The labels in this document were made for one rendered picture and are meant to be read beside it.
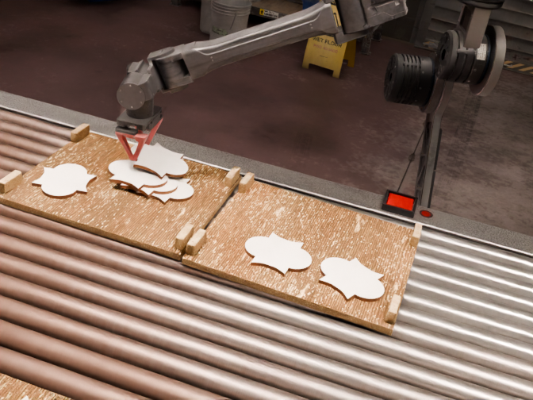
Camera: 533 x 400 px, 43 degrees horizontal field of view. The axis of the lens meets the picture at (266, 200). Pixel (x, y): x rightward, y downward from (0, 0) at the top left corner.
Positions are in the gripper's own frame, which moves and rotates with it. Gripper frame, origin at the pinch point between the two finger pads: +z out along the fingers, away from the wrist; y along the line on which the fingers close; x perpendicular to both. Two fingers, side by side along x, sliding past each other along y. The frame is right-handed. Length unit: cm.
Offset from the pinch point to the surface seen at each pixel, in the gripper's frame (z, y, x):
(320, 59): 95, 344, 0
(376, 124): 104, 274, -50
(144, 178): 2.3, -7.3, -4.3
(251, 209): 5.5, -4.9, -27.9
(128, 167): 2.3, -4.1, 0.7
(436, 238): 9, 5, -68
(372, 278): 5, -20, -55
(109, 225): 4.7, -22.8, -3.3
